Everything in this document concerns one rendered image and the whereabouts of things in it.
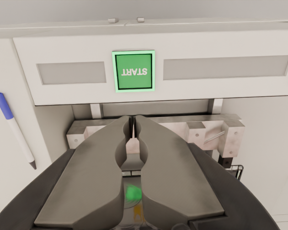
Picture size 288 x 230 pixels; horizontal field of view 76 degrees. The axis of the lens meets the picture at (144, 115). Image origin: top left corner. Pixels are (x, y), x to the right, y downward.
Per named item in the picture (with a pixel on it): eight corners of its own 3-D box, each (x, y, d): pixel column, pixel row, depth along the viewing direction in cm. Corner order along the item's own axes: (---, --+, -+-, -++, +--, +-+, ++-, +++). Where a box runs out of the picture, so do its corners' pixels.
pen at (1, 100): (37, 170, 31) (-2, 94, 25) (31, 171, 31) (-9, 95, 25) (40, 166, 32) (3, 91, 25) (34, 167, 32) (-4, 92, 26)
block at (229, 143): (231, 149, 43) (237, 157, 41) (216, 149, 43) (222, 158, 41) (238, 119, 40) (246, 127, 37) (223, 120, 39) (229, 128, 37)
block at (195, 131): (197, 150, 43) (201, 159, 40) (183, 151, 43) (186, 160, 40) (201, 121, 39) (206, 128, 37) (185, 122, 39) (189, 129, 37)
